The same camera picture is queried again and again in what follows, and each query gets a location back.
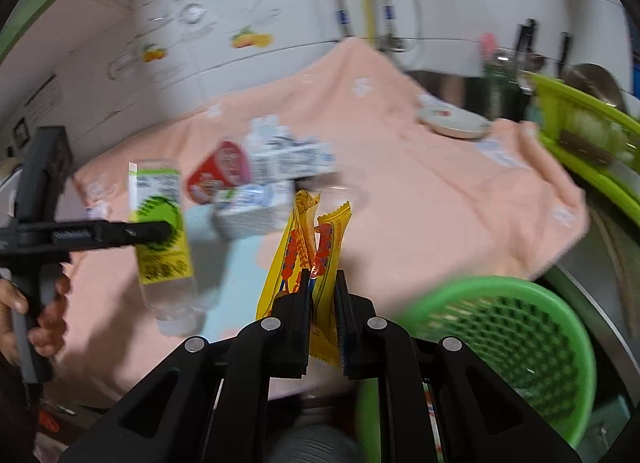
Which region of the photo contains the clear plastic water bottle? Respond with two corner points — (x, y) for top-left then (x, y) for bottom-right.
(128, 160), (200, 337)

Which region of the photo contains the yellow snack wrapper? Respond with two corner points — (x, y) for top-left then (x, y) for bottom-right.
(256, 190), (352, 367)

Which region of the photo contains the blue white milk carton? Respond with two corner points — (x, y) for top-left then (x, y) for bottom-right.
(213, 180), (294, 240)

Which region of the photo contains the red paper cup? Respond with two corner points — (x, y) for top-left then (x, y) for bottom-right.
(186, 140), (252, 204)

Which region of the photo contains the clear plastic cup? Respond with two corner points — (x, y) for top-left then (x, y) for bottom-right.
(295, 165), (369, 215)

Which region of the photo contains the green plastic trash basket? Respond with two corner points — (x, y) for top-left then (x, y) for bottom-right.
(357, 277), (596, 462)

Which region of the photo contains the person's left hand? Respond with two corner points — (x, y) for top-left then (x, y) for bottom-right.
(0, 274), (73, 368)

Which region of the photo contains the peach flower towel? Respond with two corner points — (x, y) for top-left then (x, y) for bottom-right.
(47, 38), (589, 408)

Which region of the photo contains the white ceramic dish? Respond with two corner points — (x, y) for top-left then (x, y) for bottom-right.
(418, 106), (491, 140)

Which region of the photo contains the glass utensil jar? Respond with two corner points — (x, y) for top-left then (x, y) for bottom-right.
(480, 33), (524, 122)

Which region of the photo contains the green plastic dish rack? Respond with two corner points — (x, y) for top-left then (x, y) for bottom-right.
(526, 72), (639, 223)

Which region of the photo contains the steel pot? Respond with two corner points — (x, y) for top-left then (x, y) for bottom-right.
(563, 64), (627, 113)

